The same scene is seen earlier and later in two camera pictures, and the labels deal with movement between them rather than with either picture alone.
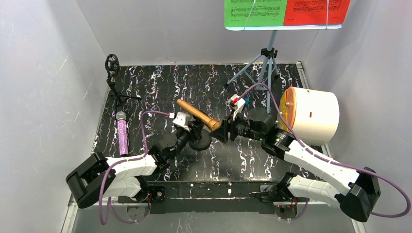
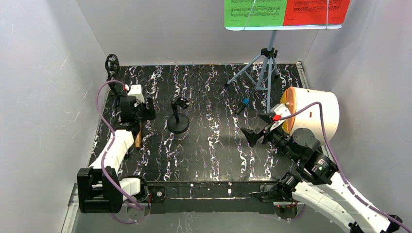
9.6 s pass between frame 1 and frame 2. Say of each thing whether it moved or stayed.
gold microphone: moved
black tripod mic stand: stayed
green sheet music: stayed
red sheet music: stayed
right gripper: moved
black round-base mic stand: moved
